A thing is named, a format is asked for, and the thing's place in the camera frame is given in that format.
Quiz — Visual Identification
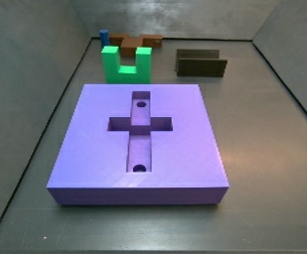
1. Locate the green U-shaped block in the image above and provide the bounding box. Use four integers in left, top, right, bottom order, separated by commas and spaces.
101, 46, 151, 84

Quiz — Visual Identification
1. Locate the purple board with cross slot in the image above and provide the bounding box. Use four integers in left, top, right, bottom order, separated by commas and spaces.
47, 84, 229, 205

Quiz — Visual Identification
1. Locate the black U-shaped block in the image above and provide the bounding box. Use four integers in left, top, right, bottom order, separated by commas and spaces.
176, 49, 228, 77

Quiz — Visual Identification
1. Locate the brown cross-shaped block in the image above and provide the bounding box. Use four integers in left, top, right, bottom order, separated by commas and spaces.
109, 34, 162, 58

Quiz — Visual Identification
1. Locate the blue cylinder peg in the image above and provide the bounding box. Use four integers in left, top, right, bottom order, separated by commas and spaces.
99, 29, 110, 48

